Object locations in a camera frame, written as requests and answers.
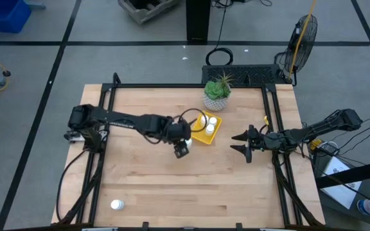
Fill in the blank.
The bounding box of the gray connector box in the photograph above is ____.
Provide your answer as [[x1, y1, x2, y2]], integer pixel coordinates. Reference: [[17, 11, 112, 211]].
[[64, 130, 85, 142]]

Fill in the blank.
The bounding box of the blue storage bin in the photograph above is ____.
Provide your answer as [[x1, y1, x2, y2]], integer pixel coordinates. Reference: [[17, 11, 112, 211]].
[[0, 0, 32, 33]]

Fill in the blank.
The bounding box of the black left camera cable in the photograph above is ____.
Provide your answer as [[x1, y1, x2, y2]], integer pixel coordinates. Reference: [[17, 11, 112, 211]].
[[172, 108, 209, 145]]

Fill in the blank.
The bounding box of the yellow hanging cord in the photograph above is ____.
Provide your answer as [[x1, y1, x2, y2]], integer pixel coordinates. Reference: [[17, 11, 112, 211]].
[[286, 0, 318, 81]]

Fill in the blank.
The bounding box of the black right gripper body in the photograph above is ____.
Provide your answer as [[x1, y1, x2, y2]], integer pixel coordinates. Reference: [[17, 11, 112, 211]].
[[247, 124, 271, 154]]

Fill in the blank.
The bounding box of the yellow black connector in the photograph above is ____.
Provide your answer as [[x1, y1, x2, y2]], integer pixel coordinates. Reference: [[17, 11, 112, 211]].
[[309, 138, 323, 151]]

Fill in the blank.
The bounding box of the coiled black floor cable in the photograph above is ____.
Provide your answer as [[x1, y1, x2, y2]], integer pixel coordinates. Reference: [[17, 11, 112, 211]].
[[205, 0, 234, 67]]

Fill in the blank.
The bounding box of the white printed paper sheet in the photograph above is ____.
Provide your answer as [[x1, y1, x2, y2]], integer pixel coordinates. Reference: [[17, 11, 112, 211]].
[[319, 156, 363, 210]]

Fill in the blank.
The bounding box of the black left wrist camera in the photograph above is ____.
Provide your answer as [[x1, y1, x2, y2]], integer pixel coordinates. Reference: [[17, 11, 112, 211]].
[[173, 140, 191, 160]]

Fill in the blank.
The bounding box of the black perforated metal box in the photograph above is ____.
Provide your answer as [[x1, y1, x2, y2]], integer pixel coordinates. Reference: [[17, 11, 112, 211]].
[[201, 64, 286, 86]]

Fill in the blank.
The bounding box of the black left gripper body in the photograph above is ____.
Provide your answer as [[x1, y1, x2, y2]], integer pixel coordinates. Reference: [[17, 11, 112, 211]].
[[164, 119, 193, 145]]

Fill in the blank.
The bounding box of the gray wooden pallet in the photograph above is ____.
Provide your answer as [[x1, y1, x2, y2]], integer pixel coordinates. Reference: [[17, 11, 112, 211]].
[[117, 0, 180, 26]]

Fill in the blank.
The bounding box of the black floor fan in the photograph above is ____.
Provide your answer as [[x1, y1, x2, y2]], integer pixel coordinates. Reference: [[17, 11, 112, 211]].
[[274, 13, 319, 87]]

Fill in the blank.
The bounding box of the green succulent plant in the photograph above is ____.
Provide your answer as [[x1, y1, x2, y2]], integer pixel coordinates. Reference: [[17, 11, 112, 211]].
[[203, 72, 234, 100]]

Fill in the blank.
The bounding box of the black metal beam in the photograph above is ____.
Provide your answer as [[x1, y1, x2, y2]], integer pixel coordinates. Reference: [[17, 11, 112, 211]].
[[315, 158, 370, 190]]

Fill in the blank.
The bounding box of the triangle patterned plant pot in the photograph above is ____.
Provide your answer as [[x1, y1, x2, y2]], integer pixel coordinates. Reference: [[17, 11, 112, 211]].
[[202, 93, 231, 112]]

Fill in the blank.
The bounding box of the square building column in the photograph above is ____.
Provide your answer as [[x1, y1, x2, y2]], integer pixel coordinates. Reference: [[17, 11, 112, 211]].
[[186, 0, 211, 42]]

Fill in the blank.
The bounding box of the yellow plastic basket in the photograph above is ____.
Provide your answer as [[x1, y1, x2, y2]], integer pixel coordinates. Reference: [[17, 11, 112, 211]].
[[190, 110, 224, 146]]

